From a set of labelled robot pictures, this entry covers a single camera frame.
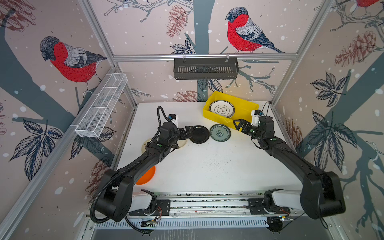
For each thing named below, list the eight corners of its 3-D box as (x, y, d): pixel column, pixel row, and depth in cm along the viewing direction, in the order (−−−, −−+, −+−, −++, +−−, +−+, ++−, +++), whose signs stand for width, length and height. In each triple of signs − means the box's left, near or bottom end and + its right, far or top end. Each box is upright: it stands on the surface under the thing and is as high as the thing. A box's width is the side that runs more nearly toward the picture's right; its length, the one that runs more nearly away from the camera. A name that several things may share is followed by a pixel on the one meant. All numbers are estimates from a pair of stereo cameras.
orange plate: (136, 184, 83) (135, 182, 81) (154, 167, 90) (153, 165, 87) (141, 190, 81) (139, 188, 79) (159, 171, 88) (158, 170, 85)
